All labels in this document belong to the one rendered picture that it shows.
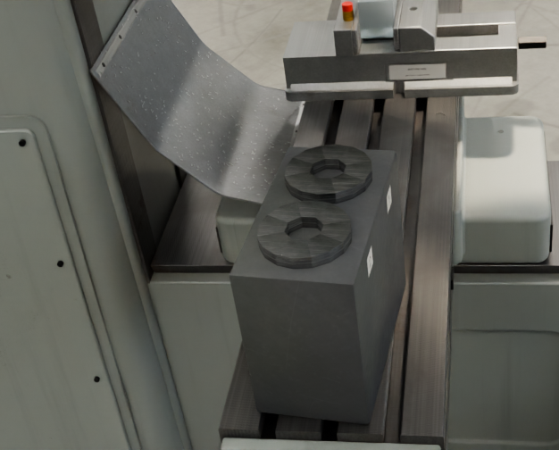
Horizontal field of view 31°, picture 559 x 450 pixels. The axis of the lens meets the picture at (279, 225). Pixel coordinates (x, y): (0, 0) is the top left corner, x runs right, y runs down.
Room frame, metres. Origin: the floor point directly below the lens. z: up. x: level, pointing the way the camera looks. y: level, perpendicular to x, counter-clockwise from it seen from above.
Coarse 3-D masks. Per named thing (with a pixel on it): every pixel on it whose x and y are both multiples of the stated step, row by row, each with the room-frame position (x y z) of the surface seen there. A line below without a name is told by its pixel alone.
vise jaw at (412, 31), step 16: (400, 0) 1.41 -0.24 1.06; (416, 0) 1.40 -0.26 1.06; (432, 0) 1.42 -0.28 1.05; (400, 16) 1.36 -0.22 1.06; (416, 16) 1.35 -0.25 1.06; (432, 16) 1.37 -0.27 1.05; (400, 32) 1.32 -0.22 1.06; (416, 32) 1.32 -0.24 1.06; (432, 32) 1.32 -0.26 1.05; (400, 48) 1.32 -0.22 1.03; (416, 48) 1.32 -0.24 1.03; (432, 48) 1.31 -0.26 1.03
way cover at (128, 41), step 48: (144, 0) 1.48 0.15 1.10; (144, 48) 1.38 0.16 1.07; (192, 48) 1.50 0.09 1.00; (144, 96) 1.30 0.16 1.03; (192, 96) 1.39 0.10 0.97; (240, 96) 1.46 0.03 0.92; (192, 144) 1.28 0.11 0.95; (240, 144) 1.34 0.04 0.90; (288, 144) 1.35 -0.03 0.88; (240, 192) 1.22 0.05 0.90
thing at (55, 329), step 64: (0, 0) 1.24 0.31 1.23; (64, 0) 1.24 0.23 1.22; (128, 0) 1.45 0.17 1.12; (0, 64) 1.24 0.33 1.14; (64, 64) 1.24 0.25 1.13; (0, 128) 1.24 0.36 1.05; (64, 128) 1.22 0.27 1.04; (128, 128) 1.33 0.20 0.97; (0, 192) 1.24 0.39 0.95; (64, 192) 1.22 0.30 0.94; (128, 192) 1.26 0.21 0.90; (0, 256) 1.24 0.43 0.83; (64, 256) 1.22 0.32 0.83; (128, 256) 1.24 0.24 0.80; (0, 320) 1.25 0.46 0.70; (64, 320) 1.22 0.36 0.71; (128, 320) 1.22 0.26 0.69; (0, 384) 1.26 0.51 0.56; (64, 384) 1.23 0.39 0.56; (128, 384) 1.21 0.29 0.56; (0, 448) 1.27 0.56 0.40; (64, 448) 1.23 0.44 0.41; (128, 448) 1.21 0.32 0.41; (192, 448) 1.25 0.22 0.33
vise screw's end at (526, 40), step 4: (520, 40) 1.33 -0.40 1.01; (524, 40) 1.33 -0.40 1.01; (528, 40) 1.33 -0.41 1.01; (532, 40) 1.33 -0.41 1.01; (536, 40) 1.33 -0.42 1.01; (540, 40) 1.32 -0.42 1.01; (544, 40) 1.32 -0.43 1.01; (520, 44) 1.33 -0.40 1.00; (524, 44) 1.33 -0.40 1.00; (528, 44) 1.33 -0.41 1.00; (532, 44) 1.32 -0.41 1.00; (536, 44) 1.32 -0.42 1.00; (540, 44) 1.32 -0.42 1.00; (544, 44) 1.32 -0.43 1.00; (520, 48) 1.33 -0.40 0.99; (524, 48) 1.33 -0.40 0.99; (528, 48) 1.33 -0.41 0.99; (532, 48) 1.33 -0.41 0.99
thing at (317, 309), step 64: (320, 192) 0.82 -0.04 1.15; (384, 192) 0.82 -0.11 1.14; (256, 256) 0.75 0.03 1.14; (320, 256) 0.72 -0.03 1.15; (384, 256) 0.80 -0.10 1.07; (256, 320) 0.72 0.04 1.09; (320, 320) 0.70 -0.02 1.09; (384, 320) 0.78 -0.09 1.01; (256, 384) 0.73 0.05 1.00; (320, 384) 0.70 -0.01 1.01
